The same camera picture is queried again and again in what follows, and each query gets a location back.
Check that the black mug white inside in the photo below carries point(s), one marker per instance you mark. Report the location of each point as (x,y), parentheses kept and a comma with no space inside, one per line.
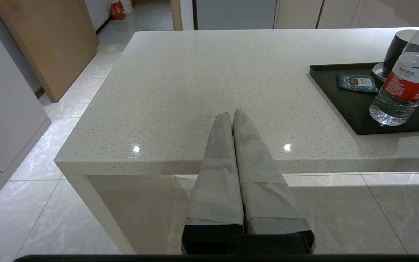
(395,51)

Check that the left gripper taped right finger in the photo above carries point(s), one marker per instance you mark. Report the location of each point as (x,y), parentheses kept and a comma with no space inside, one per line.
(264,189)

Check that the clear water bottle red cap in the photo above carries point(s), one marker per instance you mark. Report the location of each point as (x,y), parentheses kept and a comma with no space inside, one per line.
(406,87)

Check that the white storage cabinet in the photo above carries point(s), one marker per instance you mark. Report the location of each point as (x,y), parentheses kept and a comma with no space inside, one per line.
(2,102)

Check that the black rectangular serving tray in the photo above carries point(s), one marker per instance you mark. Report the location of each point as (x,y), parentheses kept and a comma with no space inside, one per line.
(347,105)

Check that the white plastic bag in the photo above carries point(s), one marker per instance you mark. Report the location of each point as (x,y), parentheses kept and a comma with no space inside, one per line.
(127,5)

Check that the teal tea sachet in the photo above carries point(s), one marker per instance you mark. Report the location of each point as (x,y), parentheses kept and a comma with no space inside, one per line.
(356,83)

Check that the tall grey refrigerator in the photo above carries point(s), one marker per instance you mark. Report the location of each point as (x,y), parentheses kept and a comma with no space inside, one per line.
(235,14)

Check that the round white coaster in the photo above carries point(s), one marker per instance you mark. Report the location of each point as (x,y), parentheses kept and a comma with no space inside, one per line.
(378,72)

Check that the brown wooden door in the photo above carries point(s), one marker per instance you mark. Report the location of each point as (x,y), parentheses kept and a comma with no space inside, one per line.
(49,43)

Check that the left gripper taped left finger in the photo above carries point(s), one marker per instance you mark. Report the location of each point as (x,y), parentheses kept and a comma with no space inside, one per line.
(216,182)

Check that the red bag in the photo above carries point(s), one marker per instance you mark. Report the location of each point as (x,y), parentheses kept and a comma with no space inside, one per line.
(116,11)

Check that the grey kitchen base cabinet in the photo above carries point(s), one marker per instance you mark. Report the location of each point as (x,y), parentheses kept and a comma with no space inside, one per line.
(358,12)

